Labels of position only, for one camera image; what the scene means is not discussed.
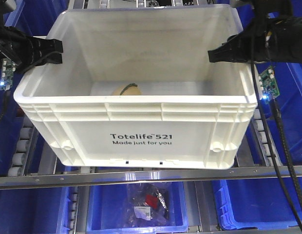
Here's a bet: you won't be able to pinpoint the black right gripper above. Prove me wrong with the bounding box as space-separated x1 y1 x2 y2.
208 17 302 63

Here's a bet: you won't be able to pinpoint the white plastic tote crate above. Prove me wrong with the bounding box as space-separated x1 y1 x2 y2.
14 4 257 169

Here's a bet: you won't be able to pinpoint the green circuit board right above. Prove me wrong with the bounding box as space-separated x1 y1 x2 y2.
259 65 280 102

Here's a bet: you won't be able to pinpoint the plastic bagged parts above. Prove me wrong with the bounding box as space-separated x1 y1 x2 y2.
124 183 170 227

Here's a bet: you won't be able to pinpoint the green circuit board left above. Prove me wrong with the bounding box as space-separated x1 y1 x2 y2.
0 58 16 91

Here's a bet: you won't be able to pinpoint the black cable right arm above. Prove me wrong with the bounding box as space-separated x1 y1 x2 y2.
249 24 302 234

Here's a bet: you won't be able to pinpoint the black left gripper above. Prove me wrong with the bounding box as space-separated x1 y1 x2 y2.
0 26 63 73

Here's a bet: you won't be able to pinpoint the green circuit board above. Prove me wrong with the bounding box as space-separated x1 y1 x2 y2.
259 65 280 102
0 58 16 91

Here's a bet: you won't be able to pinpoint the blue bin lower right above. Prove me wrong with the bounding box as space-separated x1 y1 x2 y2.
212 178 297 230

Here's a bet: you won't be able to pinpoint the yellow mango plush toy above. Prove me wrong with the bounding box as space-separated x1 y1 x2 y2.
112 83 142 96

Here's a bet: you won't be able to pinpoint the metal shelf rail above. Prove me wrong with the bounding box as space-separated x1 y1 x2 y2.
0 167 277 190

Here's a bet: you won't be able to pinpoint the blue bin lower left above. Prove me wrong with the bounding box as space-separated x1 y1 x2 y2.
0 187 70 234

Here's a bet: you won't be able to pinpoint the blue bin with bags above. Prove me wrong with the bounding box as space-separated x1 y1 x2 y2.
86 182 188 234

